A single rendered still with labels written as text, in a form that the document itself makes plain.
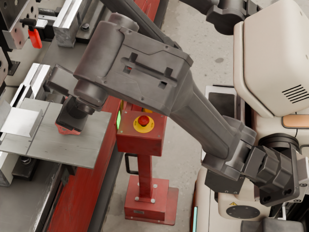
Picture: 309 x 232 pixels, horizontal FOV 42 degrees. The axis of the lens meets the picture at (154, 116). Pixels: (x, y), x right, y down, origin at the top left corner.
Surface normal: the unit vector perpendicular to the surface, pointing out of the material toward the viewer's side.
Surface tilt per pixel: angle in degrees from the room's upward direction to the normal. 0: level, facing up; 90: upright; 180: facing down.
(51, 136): 0
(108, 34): 25
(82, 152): 0
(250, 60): 42
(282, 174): 48
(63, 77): 37
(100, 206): 0
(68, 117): 30
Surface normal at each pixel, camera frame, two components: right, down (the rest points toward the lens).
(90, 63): -0.26, -0.26
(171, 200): 0.00, -0.58
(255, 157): 0.44, 0.08
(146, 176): -0.14, 0.80
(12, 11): 0.98, 0.17
